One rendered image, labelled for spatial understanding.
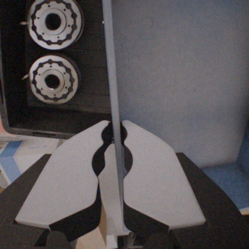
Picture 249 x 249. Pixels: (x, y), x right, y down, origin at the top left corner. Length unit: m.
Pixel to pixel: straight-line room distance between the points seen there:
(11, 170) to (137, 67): 0.57
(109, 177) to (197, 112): 0.58
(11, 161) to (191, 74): 0.57
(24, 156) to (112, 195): 0.39
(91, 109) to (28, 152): 0.26
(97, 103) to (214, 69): 0.31
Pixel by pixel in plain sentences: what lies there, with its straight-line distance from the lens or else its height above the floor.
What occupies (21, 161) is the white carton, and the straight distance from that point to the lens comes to 0.63.
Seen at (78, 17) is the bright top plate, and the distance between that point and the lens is 0.38.
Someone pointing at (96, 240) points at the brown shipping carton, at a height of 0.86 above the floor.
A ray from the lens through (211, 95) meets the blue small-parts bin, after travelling 0.20.
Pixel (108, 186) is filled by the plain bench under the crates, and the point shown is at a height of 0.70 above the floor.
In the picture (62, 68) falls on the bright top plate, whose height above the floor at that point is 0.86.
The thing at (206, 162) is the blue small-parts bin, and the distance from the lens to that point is 0.24.
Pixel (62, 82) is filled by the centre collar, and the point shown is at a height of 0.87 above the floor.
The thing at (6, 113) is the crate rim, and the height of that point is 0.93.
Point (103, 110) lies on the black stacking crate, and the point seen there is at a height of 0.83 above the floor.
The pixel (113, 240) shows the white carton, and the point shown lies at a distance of 0.93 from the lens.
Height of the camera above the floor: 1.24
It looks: 61 degrees down
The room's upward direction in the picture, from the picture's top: 172 degrees clockwise
